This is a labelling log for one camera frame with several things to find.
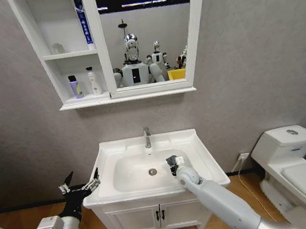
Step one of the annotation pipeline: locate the white vanity cabinet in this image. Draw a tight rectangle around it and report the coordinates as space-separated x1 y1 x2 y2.
90 188 215 229

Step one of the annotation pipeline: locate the white mirror wall cabinet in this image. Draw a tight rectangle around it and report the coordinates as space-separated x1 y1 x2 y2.
6 0 223 116

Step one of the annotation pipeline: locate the clear glass cup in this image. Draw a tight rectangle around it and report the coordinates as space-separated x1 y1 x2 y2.
51 41 64 55

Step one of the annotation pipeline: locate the chrome faucet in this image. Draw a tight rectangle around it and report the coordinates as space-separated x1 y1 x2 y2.
142 126 153 149

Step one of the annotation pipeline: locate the white vanity door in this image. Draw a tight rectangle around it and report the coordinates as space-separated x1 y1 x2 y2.
158 197 211 229
109 204 161 229

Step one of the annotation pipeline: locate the purple bottle with black cap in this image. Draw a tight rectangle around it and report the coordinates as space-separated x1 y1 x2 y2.
67 73 85 100

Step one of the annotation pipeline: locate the white ceramic toilet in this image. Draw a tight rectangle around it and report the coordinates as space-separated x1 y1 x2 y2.
247 123 306 229

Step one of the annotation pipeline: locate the blue toothpaste tube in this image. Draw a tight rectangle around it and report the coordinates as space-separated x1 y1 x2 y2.
73 0 96 53

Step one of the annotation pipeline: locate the white pump bottle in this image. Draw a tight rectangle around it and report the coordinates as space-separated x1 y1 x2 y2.
85 65 103 97

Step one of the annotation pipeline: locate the white power cable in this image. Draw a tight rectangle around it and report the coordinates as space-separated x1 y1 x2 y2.
229 155 279 226

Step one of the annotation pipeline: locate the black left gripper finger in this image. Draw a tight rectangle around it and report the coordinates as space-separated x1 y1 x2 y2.
78 167 102 195
56 171 77 194

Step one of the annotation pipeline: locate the white ceramic washbasin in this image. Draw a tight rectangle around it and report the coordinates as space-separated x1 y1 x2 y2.
74 124 232 210

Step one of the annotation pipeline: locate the cabinet mirror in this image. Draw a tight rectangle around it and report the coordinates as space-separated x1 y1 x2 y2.
94 0 207 91

